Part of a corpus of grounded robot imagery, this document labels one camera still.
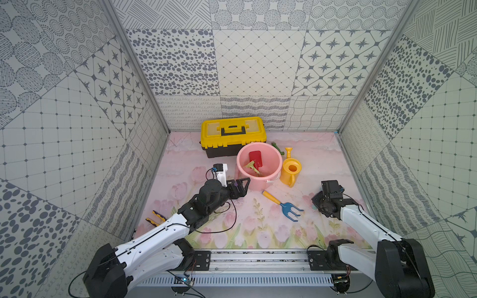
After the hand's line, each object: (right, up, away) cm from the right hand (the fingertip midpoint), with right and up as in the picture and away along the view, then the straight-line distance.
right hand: (316, 202), depth 89 cm
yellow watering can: (-12, +17, +4) cm, 21 cm away
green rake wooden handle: (-32, +18, +4) cm, 37 cm away
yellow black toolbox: (-46, +33, +7) cm, 57 cm away
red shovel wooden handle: (-29, +22, +6) cm, 37 cm away
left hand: (-36, +16, -14) cm, 42 cm away
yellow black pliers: (-76, -5, -3) cm, 76 cm away
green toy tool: (-17, +29, +25) cm, 42 cm away
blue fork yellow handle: (-14, -2, +1) cm, 15 cm away
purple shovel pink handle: (-38, +14, -22) cm, 46 cm away
